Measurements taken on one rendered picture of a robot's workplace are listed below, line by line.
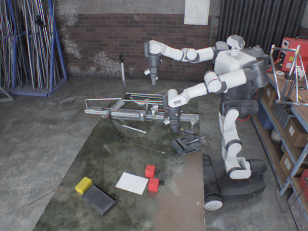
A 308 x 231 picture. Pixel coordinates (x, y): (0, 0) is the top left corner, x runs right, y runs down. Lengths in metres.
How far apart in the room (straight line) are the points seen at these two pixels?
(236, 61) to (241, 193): 1.25
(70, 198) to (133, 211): 0.33
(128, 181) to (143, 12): 3.38
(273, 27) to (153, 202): 3.38
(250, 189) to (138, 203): 1.34
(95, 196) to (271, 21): 3.56
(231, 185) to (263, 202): 0.40
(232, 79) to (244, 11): 2.58
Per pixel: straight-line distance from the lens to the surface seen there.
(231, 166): 2.04
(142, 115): 1.49
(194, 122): 1.50
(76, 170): 1.27
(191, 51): 1.47
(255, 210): 2.27
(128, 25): 4.19
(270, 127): 3.12
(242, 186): 2.17
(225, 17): 3.71
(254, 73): 1.29
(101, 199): 1.08
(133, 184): 1.14
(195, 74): 4.31
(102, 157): 1.30
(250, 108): 1.65
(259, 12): 3.75
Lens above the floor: 1.78
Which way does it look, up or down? 34 degrees down
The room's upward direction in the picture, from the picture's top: straight up
